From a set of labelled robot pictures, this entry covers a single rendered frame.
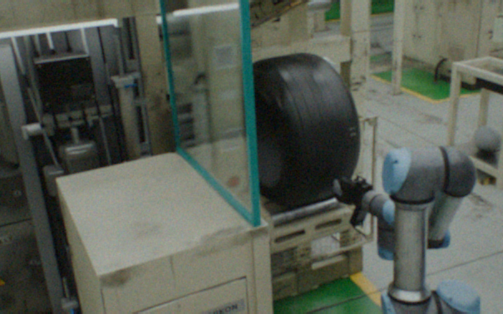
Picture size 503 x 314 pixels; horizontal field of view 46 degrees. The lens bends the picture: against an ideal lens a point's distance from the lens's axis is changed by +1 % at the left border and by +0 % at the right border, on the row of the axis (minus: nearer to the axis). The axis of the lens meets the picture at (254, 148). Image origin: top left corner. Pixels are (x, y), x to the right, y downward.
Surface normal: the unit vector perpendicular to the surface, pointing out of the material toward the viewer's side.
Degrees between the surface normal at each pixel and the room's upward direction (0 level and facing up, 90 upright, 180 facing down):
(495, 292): 0
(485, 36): 90
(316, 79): 34
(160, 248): 0
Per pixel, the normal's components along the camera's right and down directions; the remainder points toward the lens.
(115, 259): -0.05, -0.92
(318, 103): 0.32, -0.30
